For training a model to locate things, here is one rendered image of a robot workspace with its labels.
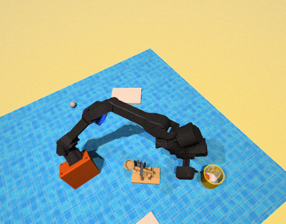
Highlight wooden catapult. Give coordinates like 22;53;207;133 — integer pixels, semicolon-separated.
124;159;160;185

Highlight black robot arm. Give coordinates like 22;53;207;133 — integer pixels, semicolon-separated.
56;97;208;166

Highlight olive yellow cylinder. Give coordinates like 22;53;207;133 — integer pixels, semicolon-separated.
201;164;225;190

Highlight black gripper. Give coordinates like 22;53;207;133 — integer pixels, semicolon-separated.
169;146;198;180

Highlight blue cup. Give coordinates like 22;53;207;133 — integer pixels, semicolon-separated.
94;114;106;125

